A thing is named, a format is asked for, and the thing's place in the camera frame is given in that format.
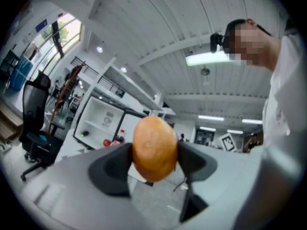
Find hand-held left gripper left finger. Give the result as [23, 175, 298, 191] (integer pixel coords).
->
[88, 142, 133, 199]

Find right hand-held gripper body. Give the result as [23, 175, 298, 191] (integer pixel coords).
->
[218, 133, 238, 153]

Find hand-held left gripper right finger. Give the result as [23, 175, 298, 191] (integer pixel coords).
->
[177, 141, 218, 223]

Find round orange bread food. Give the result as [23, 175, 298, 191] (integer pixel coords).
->
[132, 115, 179, 183]

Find red-capped bottle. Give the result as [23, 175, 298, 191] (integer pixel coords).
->
[117, 129, 126, 145]

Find white open shelf unit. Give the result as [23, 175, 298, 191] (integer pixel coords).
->
[73, 96, 150, 151]

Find person's white shirt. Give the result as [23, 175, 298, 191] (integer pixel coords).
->
[236, 30, 307, 230]

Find long ceiling tube lamp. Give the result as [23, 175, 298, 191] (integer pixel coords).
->
[185, 51, 238, 67]

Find black mesh office chair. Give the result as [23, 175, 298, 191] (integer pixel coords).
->
[18, 70, 65, 182]

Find wooden coat rack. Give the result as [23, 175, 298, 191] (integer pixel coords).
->
[47, 60, 86, 135]

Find person's head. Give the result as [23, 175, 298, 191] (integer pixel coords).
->
[224, 18, 282, 72]

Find brown cardboard boxes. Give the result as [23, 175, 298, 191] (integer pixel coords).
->
[0, 101, 24, 141]

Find blue plastic container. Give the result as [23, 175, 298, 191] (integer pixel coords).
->
[9, 56, 34, 91]

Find large window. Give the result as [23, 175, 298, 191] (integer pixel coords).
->
[28, 12, 83, 78]

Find black framed wall panel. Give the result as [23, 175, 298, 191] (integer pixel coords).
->
[194, 128, 215, 146]

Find black head-worn camera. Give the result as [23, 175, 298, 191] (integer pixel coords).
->
[210, 32, 231, 54]

